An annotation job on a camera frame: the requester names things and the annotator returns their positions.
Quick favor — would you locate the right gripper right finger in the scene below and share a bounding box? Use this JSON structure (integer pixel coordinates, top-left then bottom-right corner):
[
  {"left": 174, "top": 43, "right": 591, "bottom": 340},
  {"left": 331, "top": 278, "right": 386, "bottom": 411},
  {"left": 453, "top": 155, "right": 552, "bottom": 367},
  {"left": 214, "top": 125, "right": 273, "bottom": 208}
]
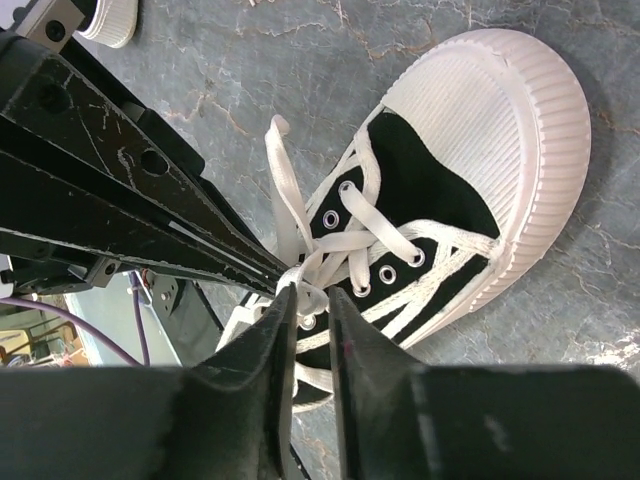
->
[{"left": 329, "top": 288, "right": 639, "bottom": 479}]

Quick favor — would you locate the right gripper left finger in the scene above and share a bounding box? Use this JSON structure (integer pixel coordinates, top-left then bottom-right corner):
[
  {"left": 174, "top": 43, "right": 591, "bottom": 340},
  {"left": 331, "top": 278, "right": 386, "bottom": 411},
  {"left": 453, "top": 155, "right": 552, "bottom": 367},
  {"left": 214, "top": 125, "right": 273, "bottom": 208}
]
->
[{"left": 1, "top": 286, "right": 297, "bottom": 479}]

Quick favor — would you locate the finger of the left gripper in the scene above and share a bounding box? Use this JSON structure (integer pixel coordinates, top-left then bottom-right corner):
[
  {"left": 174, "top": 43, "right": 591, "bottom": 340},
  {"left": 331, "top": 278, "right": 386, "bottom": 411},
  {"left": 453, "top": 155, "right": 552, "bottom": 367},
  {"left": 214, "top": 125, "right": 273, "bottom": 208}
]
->
[
  {"left": 1, "top": 32, "right": 284, "bottom": 280},
  {"left": 1, "top": 119, "right": 280, "bottom": 295}
]

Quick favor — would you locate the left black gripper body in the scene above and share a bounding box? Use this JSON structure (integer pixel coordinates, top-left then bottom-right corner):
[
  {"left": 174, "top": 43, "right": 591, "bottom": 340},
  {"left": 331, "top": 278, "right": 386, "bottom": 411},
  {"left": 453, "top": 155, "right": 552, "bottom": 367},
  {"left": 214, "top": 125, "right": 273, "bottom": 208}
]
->
[{"left": 1, "top": 224, "right": 125, "bottom": 295}]

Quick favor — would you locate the black white sneaker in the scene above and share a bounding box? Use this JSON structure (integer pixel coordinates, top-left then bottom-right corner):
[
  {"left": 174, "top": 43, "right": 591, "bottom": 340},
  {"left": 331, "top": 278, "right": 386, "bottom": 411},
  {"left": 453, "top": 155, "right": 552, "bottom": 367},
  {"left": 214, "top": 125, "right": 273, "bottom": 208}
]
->
[
  {"left": 78, "top": 0, "right": 139, "bottom": 49},
  {"left": 214, "top": 28, "right": 593, "bottom": 414}
]

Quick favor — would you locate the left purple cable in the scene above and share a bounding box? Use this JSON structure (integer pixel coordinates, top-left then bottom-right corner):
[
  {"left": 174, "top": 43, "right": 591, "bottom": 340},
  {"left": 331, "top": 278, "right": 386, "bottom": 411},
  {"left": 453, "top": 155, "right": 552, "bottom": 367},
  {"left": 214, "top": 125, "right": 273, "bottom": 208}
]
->
[{"left": 0, "top": 282, "right": 151, "bottom": 369}]

